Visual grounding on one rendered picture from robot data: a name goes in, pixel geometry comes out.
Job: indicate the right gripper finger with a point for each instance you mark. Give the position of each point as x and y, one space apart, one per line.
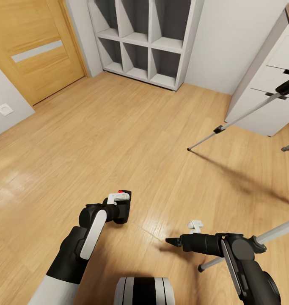
175 241

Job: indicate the digital camera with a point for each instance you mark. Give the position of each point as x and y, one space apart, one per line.
122 202

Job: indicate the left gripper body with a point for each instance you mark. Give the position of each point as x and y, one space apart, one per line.
119 211

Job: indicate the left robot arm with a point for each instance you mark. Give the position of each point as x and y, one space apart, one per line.
61 282

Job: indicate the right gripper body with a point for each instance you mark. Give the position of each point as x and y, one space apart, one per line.
195 242

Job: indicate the camera tripod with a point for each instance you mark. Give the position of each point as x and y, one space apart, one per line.
259 241

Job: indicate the robot trunk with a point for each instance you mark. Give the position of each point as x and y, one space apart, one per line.
144 291

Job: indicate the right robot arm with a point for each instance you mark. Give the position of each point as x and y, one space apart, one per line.
253 286

